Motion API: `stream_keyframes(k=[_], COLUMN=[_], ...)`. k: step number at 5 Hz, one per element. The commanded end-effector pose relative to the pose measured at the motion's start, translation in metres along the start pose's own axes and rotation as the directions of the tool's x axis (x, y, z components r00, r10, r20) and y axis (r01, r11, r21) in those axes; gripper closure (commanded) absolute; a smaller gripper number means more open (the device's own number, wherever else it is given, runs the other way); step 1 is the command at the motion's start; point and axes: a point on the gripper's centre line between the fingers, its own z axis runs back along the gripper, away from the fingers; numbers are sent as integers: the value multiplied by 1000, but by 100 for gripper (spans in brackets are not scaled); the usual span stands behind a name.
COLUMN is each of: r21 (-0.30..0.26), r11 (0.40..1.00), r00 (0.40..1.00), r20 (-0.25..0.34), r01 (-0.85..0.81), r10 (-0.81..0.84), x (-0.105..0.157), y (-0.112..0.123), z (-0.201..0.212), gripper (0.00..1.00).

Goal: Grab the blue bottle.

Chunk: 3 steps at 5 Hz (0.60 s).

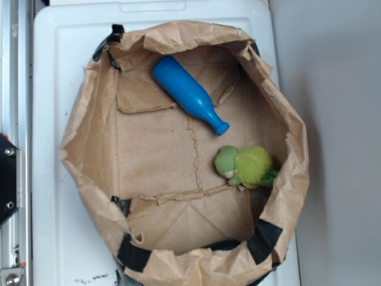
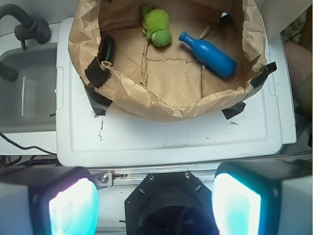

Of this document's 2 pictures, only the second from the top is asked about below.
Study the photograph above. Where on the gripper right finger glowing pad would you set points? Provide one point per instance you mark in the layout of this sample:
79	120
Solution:
263	197

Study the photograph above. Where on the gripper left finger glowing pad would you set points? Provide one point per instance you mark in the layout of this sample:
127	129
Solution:
48	201

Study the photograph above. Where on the blue plastic bottle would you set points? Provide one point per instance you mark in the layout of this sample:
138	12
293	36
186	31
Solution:
210	56

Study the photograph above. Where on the white plastic bin lid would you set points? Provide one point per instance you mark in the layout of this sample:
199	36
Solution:
116	139

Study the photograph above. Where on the black tape right lower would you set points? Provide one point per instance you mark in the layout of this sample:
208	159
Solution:
234	110

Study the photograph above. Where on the black tape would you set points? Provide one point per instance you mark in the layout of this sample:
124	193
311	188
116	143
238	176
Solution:
234	110
99	103
96	74

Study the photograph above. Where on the grey sink basin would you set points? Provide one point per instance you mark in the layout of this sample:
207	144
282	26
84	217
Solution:
29	104

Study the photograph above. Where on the black tape left lower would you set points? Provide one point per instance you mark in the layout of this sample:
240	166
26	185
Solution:
99	103

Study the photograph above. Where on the black tape right corner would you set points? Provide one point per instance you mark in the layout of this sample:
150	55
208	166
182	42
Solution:
256	84

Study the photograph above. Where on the black tape corner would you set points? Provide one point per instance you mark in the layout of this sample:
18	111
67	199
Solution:
226	20
256	84

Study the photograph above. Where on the black tape left inner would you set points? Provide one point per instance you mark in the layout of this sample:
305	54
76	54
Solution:
96	74

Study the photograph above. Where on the brown paper bag tray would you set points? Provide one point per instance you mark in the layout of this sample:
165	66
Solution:
168	84

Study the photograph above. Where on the dark green cucumber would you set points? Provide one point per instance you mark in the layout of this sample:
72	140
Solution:
108	50

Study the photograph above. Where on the black faucet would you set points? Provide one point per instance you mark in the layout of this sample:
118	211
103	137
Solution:
29	27

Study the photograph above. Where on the black tape back corner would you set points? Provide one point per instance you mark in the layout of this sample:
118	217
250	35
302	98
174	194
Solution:
226	20

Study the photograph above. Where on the green plush toy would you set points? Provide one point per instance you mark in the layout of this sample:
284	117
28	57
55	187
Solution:
156	25

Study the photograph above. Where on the aluminium rail with bracket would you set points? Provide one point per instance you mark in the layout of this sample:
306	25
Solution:
106	178

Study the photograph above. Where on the black octagonal mount plate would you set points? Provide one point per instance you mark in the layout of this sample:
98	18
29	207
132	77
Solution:
175	203

